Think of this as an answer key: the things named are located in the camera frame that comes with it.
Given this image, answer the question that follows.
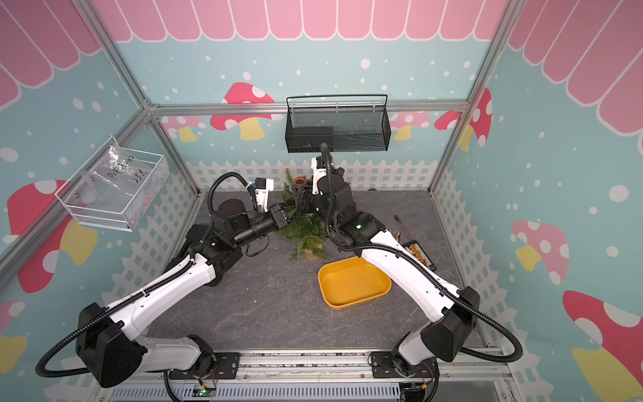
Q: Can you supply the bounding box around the yellow plastic tray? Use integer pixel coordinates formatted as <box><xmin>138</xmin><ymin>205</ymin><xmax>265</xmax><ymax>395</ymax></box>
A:
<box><xmin>317</xmin><ymin>257</ymin><xmax>392</xmax><ymax>310</ymax></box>

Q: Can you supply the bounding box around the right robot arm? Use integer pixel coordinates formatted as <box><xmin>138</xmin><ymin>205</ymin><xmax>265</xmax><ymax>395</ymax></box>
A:
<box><xmin>296</xmin><ymin>143</ymin><xmax>523</xmax><ymax>375</ymax></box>

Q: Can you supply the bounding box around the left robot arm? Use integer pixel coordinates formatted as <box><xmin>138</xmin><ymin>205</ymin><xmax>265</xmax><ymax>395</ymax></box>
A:
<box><xmin>35</xmin><ymin>172</ymin><xmax>288</xmax><ymax>388</ymax></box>

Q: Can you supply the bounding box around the small green christmas tree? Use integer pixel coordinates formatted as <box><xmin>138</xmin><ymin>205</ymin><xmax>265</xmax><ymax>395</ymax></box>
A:
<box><xmin>278</xmin><ymin>169</ymin><xmax>329</xmax><ymax>261</ymax></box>

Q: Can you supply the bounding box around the wooden tree base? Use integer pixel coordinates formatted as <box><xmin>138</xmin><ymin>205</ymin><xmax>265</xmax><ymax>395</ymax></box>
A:
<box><xmin>304</xmin><ymin>250</ymin><xmax>319</xmax><ymax>261</ymax></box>

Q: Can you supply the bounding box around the black box in basket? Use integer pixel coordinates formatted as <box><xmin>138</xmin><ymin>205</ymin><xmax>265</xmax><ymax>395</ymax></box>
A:
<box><xmin>285</xmin><ymin>127</ymin><xmax>334</xmax><ymax>153</ymax></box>

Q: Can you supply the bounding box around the black tray with screws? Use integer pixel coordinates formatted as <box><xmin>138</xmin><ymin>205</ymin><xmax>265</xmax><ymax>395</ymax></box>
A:
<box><xmin>402</xmin><ymin>241</ymin><xmax>436</xmax><ymax>271</ymax></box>

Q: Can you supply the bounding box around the clear plastic bag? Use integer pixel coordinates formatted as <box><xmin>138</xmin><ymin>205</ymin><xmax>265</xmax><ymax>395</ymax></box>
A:
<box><xmin>77</xmin><ymin>144</ymin><xmax>169</xmax><ymax>229</ymax></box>

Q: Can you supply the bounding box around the green circuit board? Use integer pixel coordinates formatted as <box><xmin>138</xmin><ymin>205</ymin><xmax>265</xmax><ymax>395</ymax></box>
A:
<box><xmin>193</xmin><ymin>385</ymin><xmax>217</xmax><ymax>399</ymax></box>

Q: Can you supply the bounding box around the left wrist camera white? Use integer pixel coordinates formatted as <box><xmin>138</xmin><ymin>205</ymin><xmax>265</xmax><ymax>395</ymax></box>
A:
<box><xmin>254</xmin><ymin>178</ymin><xmax>275</xmax><ymax>211</ymax></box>

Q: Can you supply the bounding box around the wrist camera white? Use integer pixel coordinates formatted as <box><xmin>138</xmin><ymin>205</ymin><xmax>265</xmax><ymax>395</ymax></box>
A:
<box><xmin>254</xmin><ymin>178</ymin><xmax>275</xmax><ymax>211</ymax></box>
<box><xmin>311</xmin><ymin>156</ymin><xmax>327</xmax><ymax>195</ymax></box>

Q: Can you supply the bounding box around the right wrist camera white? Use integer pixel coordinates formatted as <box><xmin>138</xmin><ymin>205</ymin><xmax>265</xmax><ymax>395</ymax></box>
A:
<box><xmin>311</xmin><ymin>156</ymin><xmax>327</xmax><ymax>195</ymax></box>

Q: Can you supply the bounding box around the red cable with connector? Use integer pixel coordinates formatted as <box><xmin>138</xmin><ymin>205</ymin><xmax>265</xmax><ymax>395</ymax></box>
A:
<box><xmin>392</xmin><ymin>214</ymin><xmax>414</xmax><ymax>241</ymax></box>

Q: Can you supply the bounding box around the black wire mesh basket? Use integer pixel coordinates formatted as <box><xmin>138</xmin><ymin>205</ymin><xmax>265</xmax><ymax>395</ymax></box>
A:
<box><xmin>286</xmin><ymin>94</ymin><xmax>392</xmax><ymax>152</ymax></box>

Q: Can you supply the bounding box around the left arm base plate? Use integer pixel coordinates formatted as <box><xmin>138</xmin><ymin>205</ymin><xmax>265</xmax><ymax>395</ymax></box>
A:
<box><xmin>169</xmin><ymin>352</ymin><xmax>241</xmax><ymax>381</ymax></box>

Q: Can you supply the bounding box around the white wire basket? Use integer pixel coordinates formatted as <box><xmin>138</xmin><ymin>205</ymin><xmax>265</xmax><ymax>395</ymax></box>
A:
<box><xmin>55</xmin><ymin>137</ymin><xmax>170</xmax><ymax>232</ymax></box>

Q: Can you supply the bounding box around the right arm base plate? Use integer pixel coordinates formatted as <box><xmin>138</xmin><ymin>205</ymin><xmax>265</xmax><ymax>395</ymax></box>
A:
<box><xmin>367</xmin><ymin>351</ymin><xmax>440</xmax><ymax>380</ymax></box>

